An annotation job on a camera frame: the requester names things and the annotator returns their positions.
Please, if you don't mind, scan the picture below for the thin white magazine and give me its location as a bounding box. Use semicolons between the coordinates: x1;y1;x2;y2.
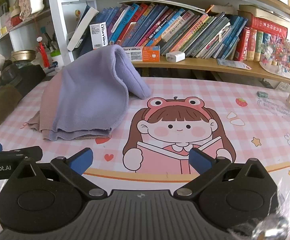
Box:
119;0;208;15

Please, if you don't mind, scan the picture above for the dark bag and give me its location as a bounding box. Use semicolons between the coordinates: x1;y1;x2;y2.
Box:
0;60;47;98

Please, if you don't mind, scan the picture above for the colourful paper flower decoration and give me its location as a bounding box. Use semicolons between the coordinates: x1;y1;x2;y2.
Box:
259;34;290;79

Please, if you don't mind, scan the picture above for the red tin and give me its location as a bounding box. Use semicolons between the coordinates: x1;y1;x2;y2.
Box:
10;15;23;27

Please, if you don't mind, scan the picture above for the wooden bookshelf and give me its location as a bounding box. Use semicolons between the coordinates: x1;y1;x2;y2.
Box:
46;0;290;88

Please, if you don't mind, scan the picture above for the crumpled white tissue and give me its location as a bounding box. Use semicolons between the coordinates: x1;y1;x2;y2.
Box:
31;52;48;67

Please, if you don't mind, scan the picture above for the thick red dictionary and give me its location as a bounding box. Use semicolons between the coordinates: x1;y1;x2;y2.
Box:
250;15;288;40

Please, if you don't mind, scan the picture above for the beige thick book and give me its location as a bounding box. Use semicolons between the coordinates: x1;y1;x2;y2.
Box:
238;4;290;28

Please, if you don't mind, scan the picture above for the row of colourful books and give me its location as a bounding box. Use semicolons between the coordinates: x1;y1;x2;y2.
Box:
95;2;268;62

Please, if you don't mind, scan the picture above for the purple and pink sweater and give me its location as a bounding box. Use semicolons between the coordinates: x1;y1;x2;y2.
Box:
26;44;152;141

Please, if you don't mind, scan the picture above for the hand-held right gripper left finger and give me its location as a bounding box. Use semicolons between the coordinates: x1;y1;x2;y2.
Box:
9;147;108;201

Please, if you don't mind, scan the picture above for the gold metal bowl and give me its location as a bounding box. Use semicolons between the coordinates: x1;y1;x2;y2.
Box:
11;50;37;62

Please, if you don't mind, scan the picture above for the floral cloth bag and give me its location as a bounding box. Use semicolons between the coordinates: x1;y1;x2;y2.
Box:
19;0;33;20

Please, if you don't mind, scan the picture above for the orange and white toothpaste box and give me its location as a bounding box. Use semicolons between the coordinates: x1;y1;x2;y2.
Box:
121;45;160;62

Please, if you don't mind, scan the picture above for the bunch of pens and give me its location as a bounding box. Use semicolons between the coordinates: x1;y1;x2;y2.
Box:
41;26;61;53

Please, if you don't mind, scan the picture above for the red bottle white cap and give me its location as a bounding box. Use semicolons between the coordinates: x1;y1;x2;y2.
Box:
36;37;51;68

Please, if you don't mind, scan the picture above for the face mask packet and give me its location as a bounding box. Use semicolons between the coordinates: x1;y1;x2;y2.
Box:
216;58;252;70

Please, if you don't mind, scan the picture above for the thick white leaning book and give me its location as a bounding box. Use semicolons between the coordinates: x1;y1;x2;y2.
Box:
67;5;99;52

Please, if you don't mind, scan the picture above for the tall white toothpaste box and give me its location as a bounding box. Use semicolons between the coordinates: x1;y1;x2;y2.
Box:
89;22;108;49

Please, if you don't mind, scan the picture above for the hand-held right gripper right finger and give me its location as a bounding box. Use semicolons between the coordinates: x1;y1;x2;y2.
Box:
173;147;273;201

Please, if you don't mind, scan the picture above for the grey side shelf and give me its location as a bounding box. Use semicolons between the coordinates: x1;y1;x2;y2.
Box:
0;7;52;52

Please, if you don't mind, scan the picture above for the olive cloth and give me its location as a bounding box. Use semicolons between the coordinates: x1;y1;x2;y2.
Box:
0;84;23;140

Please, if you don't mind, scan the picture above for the white charger plug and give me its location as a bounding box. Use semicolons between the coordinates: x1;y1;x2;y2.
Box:
166;51;186;63

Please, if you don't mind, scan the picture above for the white jar with green lid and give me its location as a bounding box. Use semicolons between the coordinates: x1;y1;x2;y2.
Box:
50;49;65;70

